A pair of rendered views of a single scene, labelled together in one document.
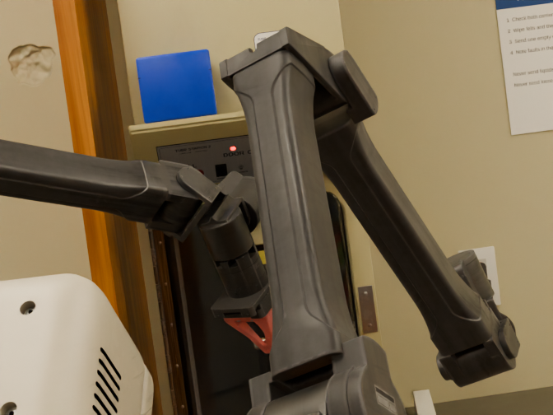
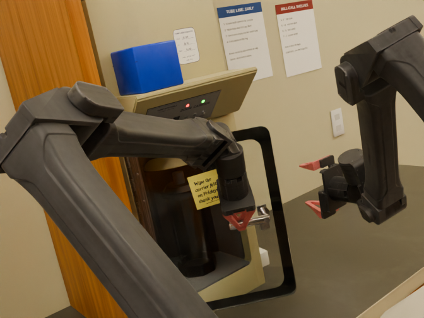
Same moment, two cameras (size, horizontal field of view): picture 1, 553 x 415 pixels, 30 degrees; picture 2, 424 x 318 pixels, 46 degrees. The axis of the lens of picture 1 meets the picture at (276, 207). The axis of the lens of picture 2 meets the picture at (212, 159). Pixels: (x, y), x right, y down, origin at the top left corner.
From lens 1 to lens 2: 80 cm
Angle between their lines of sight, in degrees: 33
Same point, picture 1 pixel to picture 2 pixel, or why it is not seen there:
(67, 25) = (79, 24)
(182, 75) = (162, 58)
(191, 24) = (135, 24)
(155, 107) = (148, 81)
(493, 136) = not seen: hidden behind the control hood
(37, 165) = (161, 130)
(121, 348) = not seen: outside the picture
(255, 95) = (413, 62)
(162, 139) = (153, 103)
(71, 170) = (174, 131)
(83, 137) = not seen: hidden behind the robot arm
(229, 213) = (236, 147)
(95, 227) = (114, 171)
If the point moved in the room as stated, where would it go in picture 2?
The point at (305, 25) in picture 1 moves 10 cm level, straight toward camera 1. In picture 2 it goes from (199, 24) to (222, 17)
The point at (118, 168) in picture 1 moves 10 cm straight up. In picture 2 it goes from (186, 125) to (173, 65)
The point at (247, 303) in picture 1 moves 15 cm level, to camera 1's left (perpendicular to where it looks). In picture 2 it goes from (248, 202) to (184, 229)
